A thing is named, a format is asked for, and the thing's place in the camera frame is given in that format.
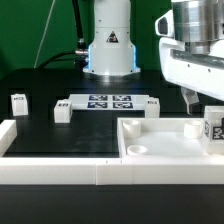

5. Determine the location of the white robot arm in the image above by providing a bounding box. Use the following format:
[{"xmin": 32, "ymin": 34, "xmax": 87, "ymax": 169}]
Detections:
[{"xmin": 83, "ymin": 0, "xmax": 224, "ymax": 103}]

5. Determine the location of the white square tabletop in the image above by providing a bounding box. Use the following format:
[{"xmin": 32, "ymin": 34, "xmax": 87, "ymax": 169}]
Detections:
[{"xmin": 117, "ymin": 118, "xmax": 224, "ymax": 158}]

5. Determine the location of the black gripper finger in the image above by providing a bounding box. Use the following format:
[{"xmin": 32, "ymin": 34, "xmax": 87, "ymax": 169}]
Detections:
[{"xmin": 181, "ymin": 87, "xmax": 199, "ymax": 115}]

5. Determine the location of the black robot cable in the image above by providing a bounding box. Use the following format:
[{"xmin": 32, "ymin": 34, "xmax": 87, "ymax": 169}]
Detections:
[{"xmin": 38, "ymin": 0, "xmax": 90, "ymax": 70}]

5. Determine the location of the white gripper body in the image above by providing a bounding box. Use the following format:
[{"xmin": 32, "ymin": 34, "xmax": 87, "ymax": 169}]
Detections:
[{"xmin": 155, "ymin": 0, "xmax": 224, "ymax": 101}]

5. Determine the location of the thin white cable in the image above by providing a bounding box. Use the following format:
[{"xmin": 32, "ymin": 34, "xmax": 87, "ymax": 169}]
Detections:
[{"xmin": 33, "ymin": 0, "xmax": 57, "ymax": 69}]

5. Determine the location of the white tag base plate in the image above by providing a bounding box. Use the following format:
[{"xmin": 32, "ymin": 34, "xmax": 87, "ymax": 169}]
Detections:
[{"xmin": 69, "ymin": 94, "xmax": 149, "ymax": 111}]

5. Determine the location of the white U-shaped obstacle fence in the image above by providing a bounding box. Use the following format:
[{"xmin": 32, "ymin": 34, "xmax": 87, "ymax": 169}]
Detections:
[{"xmin": 0, "ymin": 120, "xmax": 224, "ymax": 185}]

